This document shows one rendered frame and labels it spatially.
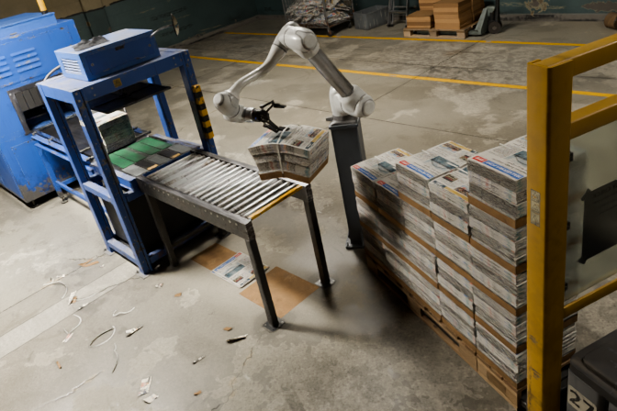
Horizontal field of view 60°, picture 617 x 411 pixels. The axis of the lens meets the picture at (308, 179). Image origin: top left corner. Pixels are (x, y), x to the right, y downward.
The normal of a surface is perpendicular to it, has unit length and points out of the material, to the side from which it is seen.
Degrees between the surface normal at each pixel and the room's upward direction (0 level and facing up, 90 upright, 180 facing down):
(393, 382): 0
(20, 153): 90
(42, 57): 90
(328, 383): 0
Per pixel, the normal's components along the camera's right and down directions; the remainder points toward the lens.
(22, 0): 0.70, 0.21
